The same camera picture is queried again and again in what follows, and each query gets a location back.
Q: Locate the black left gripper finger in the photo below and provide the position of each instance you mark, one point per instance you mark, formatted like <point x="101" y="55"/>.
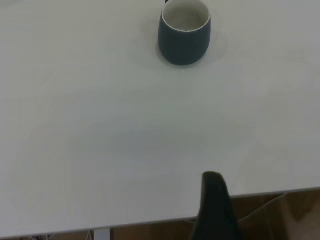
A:
<point x="215" y="210"/>

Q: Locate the dark grey ceramic mug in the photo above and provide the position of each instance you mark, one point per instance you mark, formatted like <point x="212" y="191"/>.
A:
<point x="182" y="47"/>

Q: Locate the white table leg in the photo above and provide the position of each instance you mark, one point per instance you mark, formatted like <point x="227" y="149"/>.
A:
<point x="102" y="235"/>

